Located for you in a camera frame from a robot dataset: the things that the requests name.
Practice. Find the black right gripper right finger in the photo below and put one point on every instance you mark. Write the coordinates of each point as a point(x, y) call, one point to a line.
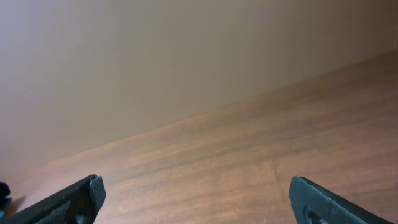
point(314, 204)

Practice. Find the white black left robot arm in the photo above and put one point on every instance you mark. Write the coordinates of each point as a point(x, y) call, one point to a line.
point(5, 200)

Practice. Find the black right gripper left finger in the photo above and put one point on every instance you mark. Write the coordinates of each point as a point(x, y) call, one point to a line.
point(78, 203)

